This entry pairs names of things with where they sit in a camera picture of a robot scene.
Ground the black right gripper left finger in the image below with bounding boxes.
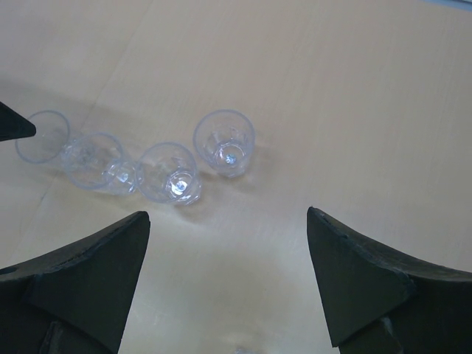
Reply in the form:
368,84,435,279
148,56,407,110
1,211,150,353

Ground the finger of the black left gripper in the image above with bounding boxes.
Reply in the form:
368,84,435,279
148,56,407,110
0,103,36,140

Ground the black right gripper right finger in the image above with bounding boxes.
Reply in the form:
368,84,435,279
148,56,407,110
307,207,471,353

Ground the clear glass in row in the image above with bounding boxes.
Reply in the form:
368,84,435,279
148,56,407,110
15,110,72,164
135,142,202,205
192,108,256,178
63,132,136,195

